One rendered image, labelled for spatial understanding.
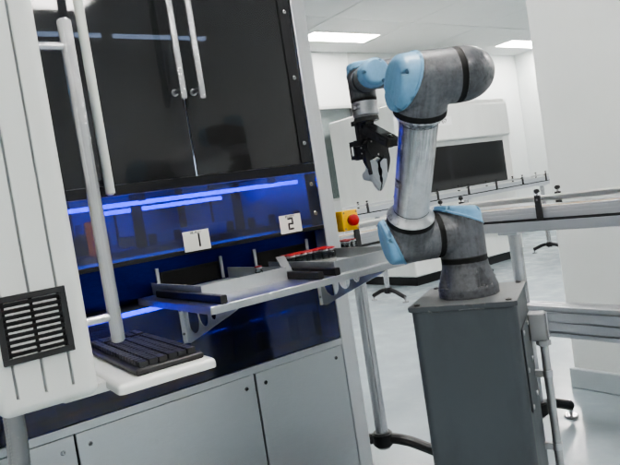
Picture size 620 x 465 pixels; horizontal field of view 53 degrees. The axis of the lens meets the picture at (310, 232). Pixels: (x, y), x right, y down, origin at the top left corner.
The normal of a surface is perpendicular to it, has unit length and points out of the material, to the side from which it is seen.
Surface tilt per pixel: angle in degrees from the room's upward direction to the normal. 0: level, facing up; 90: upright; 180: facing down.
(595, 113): 90
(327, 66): 90
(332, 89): 90
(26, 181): 90
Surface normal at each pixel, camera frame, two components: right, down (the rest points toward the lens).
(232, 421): 0.58, -0.04
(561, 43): -0.80, 0.15
